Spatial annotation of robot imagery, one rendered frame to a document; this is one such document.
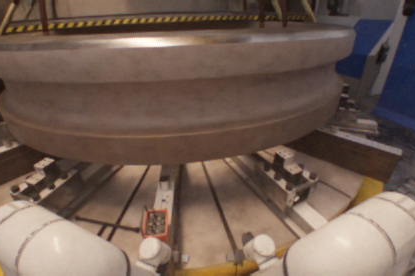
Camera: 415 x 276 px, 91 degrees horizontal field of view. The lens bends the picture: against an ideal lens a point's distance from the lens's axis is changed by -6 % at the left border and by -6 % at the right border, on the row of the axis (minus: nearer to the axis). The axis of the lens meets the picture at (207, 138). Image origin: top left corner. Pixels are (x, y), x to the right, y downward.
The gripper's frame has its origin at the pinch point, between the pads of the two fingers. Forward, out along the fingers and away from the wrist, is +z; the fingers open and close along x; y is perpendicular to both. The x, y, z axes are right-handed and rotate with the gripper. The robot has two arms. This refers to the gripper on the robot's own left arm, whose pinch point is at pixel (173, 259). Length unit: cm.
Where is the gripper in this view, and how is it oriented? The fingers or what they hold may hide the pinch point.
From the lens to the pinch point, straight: 130.3
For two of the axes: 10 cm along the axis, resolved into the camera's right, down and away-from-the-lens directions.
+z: 1.8, 5.9, 7.8
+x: -9.8, 0.4, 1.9
